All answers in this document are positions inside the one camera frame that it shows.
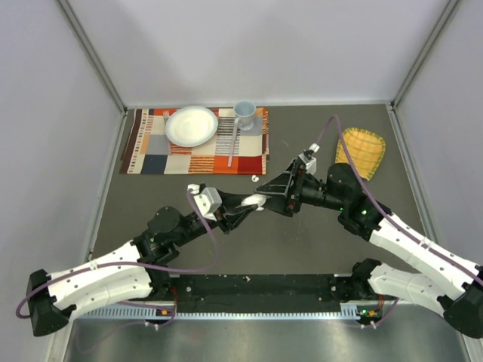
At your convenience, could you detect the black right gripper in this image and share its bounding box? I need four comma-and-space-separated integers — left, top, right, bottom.
255, 159, 346, 216

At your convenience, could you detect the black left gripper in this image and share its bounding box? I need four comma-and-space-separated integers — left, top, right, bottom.
174, 189, 257, 247

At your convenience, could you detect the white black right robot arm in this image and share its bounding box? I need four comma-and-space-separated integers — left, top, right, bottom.
256, 158, 482, 339

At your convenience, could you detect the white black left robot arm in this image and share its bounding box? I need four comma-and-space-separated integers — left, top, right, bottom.
25, 185, 266, 337

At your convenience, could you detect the pink plastic spoon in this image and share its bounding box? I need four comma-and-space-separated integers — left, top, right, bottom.
227, 117, 240, 167

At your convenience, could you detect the light blue cup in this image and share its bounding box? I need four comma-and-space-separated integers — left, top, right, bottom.
233, 100, 257, 130

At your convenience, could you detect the white round plate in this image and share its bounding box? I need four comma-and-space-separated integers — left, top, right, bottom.
165, 106, 218, 148

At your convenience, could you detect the yellow woven leaf dish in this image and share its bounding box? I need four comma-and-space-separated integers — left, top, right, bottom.
343, 127, 386, 181

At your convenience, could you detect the colourful patchwork placemat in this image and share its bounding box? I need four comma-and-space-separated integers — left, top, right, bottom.
120, 107, 269, 175

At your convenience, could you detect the silver fork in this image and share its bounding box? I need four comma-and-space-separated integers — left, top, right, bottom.
163, 110, 170, 124

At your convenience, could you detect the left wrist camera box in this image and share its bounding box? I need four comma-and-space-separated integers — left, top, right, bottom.
187, 184, 223, 221

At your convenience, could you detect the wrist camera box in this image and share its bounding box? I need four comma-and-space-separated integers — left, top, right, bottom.
187, 184, 223, 221
298, 143, 320, 175

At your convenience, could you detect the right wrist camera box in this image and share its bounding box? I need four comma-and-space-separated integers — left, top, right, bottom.
298, 143, 320, 175

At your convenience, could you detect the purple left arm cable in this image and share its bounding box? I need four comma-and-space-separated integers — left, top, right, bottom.
14, 190, 220, 329

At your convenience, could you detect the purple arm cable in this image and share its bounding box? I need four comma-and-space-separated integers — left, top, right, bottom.
315, 115, 483, 329
14, 190, 220, 329

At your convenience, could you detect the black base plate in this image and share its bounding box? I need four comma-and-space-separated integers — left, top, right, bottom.
165, 273, 397, 314

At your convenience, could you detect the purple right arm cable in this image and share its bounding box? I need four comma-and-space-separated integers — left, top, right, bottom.
315, 115, 483, 329

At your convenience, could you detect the grey slotted cable duct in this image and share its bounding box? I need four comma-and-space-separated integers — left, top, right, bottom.
80, 304, 382, 322

